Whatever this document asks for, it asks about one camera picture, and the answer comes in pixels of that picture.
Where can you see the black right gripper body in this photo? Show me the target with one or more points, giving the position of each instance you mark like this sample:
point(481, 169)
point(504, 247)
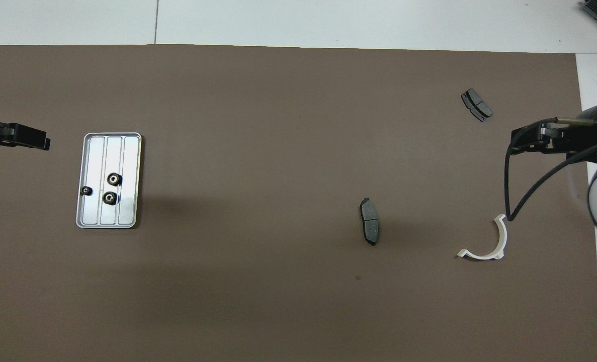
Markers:
point(582, 138)

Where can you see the small black bearing gear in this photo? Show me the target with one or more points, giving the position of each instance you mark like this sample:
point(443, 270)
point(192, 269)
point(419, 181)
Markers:
point(86, 190)

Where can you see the silver metal tray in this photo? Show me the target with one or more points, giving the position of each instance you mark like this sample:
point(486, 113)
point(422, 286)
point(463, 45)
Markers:
point(127, 166)

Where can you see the short dark grey brake pad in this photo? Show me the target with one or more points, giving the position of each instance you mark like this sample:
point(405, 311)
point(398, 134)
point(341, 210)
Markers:
point(477, 104)

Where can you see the long dark grey brake pad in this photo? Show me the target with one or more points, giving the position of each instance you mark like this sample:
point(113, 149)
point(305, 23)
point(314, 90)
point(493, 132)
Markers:
point(370, 223)

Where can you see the brown table mat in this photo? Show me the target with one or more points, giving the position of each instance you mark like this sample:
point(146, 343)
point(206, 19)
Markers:
point(253, 151)

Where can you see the white curved plastic bracket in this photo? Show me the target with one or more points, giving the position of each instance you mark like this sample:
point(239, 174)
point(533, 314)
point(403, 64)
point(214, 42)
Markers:
point(502, 236)

